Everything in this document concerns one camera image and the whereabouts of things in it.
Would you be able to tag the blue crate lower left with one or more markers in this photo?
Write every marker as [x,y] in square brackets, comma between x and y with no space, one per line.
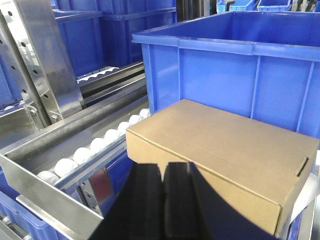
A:
[37,228]

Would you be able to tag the steel shelf upright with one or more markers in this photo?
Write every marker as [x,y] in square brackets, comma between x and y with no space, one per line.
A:
[33,48]

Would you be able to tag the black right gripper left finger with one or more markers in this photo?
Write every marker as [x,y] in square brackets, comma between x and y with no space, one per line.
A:
[137,213]

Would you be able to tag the large blue plastic crate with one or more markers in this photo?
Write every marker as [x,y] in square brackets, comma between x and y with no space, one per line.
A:
[261,65]

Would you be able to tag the steel roller shelf rail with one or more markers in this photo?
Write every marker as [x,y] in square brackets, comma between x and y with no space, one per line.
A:
[71,173]

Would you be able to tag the tan cardboard box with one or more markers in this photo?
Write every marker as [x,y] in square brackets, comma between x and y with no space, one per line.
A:
[257,168]

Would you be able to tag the blue crates rear stack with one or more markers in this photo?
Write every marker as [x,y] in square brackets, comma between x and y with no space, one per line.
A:
[98,33]

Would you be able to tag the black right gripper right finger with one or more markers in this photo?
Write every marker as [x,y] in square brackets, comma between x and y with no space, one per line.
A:
[193,210]

